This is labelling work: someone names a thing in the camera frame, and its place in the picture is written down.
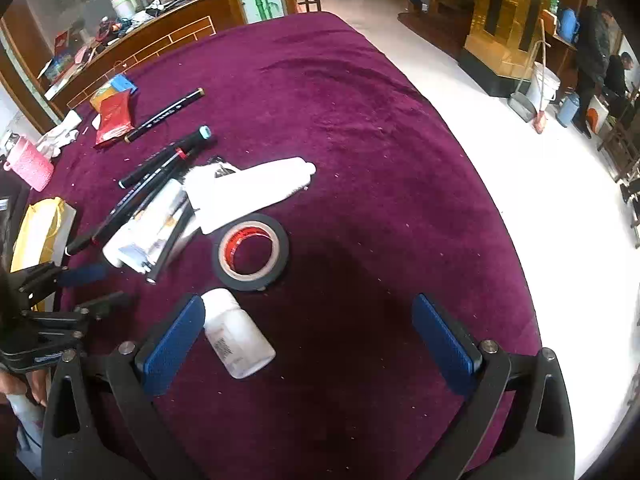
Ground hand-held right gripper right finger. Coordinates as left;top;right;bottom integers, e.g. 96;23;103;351
411;292;576;480

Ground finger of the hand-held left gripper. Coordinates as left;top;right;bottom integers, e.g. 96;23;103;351
10;260;111;306
22;291;135;341

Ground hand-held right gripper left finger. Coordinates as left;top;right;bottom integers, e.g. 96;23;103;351
42;292;208;480

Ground printed white tube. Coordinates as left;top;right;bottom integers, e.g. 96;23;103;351
102;210;198;275

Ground white pill bottle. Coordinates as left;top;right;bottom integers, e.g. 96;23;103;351
201;287;277;380

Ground white foam tray yellow edge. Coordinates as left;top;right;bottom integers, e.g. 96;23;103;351
10;196;78;311

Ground black tape roll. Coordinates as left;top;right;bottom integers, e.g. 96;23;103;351
212;213;290;292

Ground black marker red band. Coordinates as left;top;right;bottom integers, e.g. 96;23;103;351
91;144;197;241

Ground large white tube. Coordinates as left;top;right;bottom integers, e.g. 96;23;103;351
182;156;318;235

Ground small black tool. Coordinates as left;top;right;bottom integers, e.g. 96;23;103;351
206;155;241;178

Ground black marker teal cap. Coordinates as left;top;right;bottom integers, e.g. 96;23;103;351
118;125;215;191

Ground black marker olive ends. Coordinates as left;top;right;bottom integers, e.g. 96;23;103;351
124;88;206;143

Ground person's left hand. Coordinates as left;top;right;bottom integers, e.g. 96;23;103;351
0;367;48;411

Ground pink knitted bottle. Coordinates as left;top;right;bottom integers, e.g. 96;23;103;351
2;132;55;192

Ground white glove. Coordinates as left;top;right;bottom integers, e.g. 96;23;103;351
34;125;81;160

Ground red packet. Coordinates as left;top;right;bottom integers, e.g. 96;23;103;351
94;91;137;148

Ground blue packet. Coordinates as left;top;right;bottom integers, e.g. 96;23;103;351
107;74;139;96

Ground cluttered wooden cabinet counter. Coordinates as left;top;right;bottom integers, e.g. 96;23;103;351
37;0;223;101

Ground grey dustpan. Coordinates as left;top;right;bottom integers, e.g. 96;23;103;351
507;87;538;123

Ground wooden glass cabinet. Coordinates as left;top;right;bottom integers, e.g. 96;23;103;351
0;0;296;131

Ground small blue bucket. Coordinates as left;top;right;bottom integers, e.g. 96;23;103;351
556;94;581;128

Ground dark wooden chair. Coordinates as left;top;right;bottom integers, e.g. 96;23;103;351
597;90;640;186

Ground orange white bag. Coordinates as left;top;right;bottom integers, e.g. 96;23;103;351
585;95;611;136

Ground white bucket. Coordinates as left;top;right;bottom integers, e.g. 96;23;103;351
525;61;561;111

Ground brown doormat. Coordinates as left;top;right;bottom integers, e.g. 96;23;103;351
397;7;476;48

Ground golden pillar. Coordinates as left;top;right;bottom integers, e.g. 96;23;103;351
457;0;586;98

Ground broom with wooden handle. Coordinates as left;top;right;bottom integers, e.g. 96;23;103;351
531;17;553;135

